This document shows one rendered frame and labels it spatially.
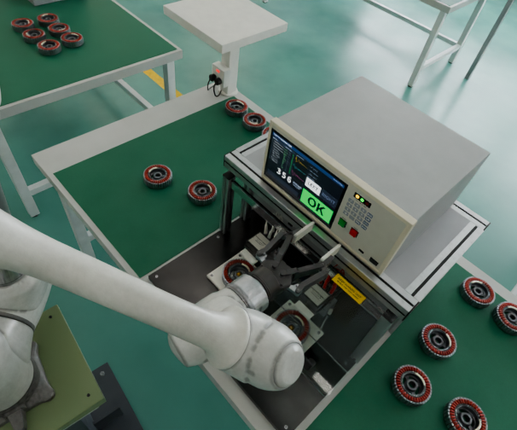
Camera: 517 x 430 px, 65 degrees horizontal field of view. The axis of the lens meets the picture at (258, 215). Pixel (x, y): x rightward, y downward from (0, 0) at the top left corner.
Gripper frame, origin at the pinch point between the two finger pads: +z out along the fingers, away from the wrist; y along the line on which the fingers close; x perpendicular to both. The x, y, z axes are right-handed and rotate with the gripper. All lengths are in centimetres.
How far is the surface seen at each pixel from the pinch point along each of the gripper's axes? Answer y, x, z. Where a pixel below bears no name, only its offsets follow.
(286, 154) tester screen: -21.9, 6.7, 9.5
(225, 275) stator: -22.5, -36.7, -7.7
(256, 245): -20.3, -26.4, 2.4
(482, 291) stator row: 38, -41, 60
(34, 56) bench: -187, -44, 2
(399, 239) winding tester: 13.8, 7.9, 9.5
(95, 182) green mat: -90, -44, -17
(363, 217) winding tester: 3.9, 6.0, 9.6
